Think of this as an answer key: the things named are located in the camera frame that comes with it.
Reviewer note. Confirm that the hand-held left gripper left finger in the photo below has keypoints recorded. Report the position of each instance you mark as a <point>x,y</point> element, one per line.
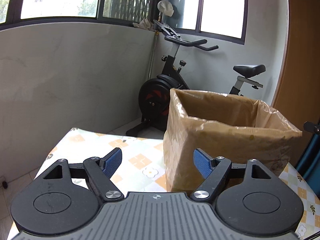
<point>112,163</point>

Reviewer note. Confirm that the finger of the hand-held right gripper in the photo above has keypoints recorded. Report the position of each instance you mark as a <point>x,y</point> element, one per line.
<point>312,127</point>

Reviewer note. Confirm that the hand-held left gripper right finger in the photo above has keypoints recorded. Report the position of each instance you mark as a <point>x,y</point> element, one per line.
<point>202,163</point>

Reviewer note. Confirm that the cardboard box with plastic liner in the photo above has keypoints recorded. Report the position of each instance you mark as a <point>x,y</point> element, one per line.
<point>225,142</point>

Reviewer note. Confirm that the floral checked tablecloth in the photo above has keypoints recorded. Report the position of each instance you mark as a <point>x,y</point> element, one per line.
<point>140,160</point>

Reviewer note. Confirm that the blue curtain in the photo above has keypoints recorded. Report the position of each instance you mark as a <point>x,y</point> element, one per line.
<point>311,160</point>

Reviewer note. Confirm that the wooden panel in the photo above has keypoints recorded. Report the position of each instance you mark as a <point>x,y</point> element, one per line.
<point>302,55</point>

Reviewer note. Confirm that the black exercise bike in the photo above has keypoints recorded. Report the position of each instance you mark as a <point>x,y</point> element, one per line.
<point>160,92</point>

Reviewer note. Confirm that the black caster wheel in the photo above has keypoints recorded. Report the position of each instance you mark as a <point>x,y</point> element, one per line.
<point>4,184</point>

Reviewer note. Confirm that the metal pole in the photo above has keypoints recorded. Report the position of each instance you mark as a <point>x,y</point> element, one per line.
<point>153,55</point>

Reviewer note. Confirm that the beige rag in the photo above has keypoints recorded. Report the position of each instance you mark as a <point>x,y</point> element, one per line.
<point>143,25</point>

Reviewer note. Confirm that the metal lattice grille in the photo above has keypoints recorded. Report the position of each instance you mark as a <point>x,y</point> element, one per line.
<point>132,0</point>

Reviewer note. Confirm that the dark window frame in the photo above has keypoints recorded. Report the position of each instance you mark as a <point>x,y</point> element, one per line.
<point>98,2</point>

